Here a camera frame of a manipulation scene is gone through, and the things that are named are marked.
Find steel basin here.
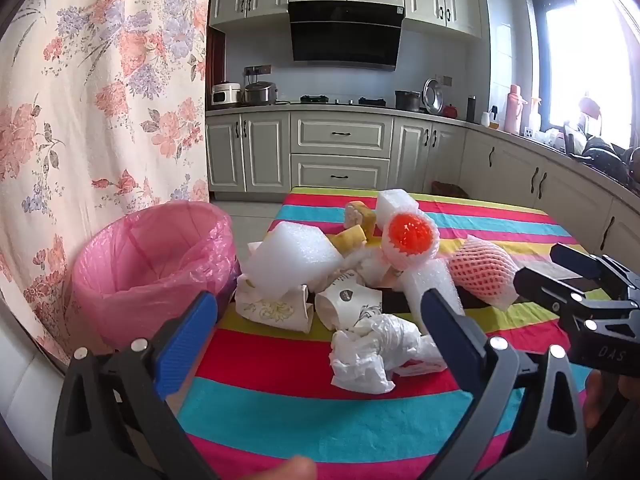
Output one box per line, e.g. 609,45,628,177
422,77,446,115

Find brown floor bin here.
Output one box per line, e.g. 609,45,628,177
432,180,471,200

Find paper cup with dark logo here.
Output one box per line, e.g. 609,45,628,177
315,272,383,331

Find crushed floral paper cup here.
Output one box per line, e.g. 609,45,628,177
235,275,316,333

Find white foam sheet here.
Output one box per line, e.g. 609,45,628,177
248,221,346,303

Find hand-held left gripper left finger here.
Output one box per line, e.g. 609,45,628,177
52,290,221,480

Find person's right hand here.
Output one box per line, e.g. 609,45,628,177
585,370,640,433

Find black gas stove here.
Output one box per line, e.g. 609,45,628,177
299,94,388,107

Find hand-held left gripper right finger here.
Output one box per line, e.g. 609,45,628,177
420,287,588,480

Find white bubble wrap roll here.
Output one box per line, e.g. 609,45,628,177
400,258,466,333

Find white paper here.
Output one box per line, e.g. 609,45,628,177
356,247,401,286

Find dish rack with dishes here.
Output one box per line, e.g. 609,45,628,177
565,120,640,186

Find person's left hand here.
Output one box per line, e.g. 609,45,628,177
267,455,318,480

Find kitchen window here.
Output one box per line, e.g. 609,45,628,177
530,0,640,146

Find white foam block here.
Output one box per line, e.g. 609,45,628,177
376,190,418,226

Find white rice cooker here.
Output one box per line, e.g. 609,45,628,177
211,82,242,107

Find plain yellow sponge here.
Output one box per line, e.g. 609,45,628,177
334,225,368,251

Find trash bin with pink bag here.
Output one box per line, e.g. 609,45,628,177
72,201,241,356

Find floral printed curtain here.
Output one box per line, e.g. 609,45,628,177
0,0,216,366

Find yellow sponge with pink scourer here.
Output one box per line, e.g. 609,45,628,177
343,200,381,236

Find black range hood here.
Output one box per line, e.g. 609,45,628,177
287,1,405,72

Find white lower kitchen cabinets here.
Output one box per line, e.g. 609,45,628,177
205,109,640,286

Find white plastic bag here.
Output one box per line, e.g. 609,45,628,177
328,312,448,395

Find colourful striped tablecloth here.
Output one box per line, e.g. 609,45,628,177
170,186,596,480

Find pink foam net sleeve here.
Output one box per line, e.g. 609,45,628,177
447,235,518,311

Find silver rice cooker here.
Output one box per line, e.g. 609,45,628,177
243,81,278,107

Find pink thermos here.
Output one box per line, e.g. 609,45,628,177
505,84,528,135

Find orange ball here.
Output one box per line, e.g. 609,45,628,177
381,210,441,268

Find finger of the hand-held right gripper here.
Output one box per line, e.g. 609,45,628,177
515,266,621,318
551,243,640,301

